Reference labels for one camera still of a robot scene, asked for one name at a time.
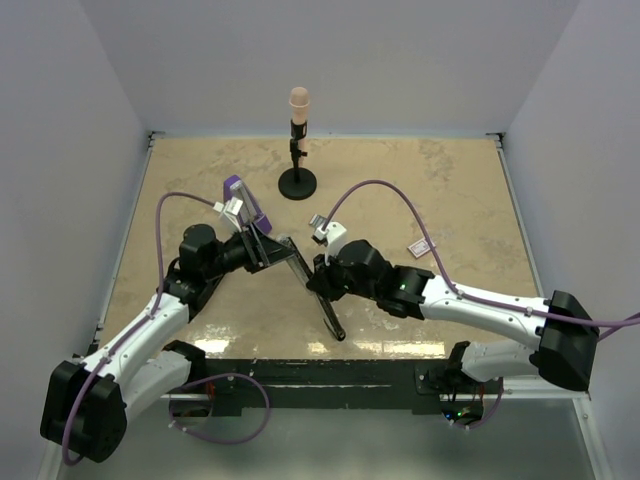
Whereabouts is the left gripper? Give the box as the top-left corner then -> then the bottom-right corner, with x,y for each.
204,220 -> 296,280

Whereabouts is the grey black stapler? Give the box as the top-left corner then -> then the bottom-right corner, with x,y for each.
277,234 -> 347,344

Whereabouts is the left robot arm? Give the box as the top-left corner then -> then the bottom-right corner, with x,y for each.
40,224 -> 296,463

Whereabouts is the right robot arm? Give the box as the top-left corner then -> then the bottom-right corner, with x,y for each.
307,240 -> 600,393

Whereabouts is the purple metronome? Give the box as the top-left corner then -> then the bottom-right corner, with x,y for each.
223,175 -> 272,234

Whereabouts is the microphone on black stand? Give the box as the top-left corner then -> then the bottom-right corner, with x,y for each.
278,87 -> 317,201

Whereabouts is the staple box sleeve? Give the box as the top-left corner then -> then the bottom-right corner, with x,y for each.
407,238 -> 435,258

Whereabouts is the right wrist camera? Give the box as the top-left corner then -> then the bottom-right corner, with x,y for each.
312,221 -> 347,257

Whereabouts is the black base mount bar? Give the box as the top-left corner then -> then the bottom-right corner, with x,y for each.
167,357 -> 504,419

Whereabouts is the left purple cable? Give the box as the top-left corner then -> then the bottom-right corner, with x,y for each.
60,192 -> 221,467

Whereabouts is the purple cable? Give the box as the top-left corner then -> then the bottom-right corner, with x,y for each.
60,192 -> 221,467
322,179 -> 640,341

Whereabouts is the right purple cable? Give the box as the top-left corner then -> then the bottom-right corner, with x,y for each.
322,179 -> 640,341

